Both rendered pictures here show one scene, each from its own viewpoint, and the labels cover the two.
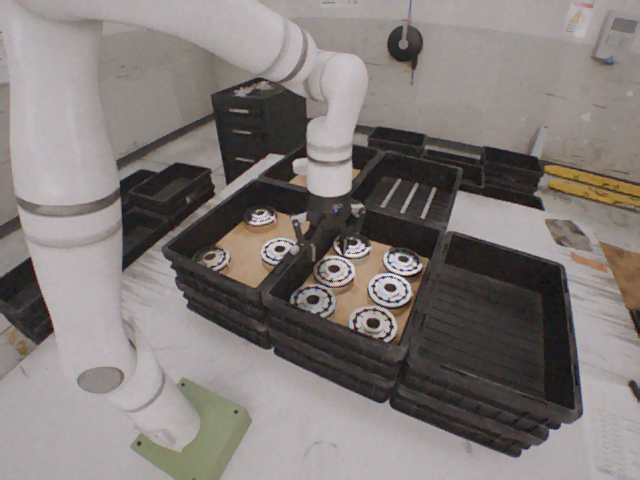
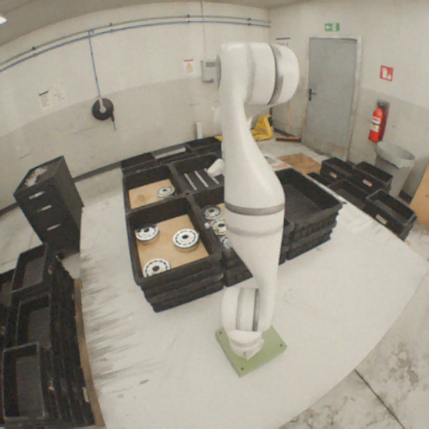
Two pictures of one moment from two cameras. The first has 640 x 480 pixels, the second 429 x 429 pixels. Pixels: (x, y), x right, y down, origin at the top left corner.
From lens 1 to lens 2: 0.49 m
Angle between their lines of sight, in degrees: 36
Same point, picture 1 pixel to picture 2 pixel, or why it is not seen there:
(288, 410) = not seen: hidden behind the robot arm
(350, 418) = (282, 277)
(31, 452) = not seen: outside the picture
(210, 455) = (272, 333)
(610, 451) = (343, 217)
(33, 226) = (278, 220)
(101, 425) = (203, 395)
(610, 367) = not seen: hidden behind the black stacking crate
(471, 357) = (297, 217)
